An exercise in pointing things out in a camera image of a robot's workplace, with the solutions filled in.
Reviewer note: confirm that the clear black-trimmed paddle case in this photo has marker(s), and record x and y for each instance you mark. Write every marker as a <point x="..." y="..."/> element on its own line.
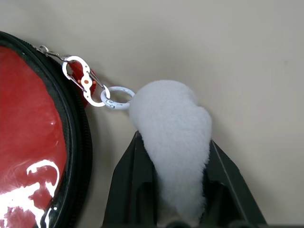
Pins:
<point x="78" y="152"/>

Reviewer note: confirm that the white carabiner clip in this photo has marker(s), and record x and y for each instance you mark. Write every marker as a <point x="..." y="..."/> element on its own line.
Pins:
<point x="86" y="82"/>

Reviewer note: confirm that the white fluffy pom-pom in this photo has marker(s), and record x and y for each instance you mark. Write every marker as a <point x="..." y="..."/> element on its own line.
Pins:
<point x="171" y="133"/>

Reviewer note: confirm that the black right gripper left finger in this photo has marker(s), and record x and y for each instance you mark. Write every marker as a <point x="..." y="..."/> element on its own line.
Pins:
<point x="133" y="185"/>

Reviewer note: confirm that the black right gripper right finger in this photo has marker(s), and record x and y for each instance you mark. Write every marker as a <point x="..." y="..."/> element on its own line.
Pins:
<point x="225" y="190"/>

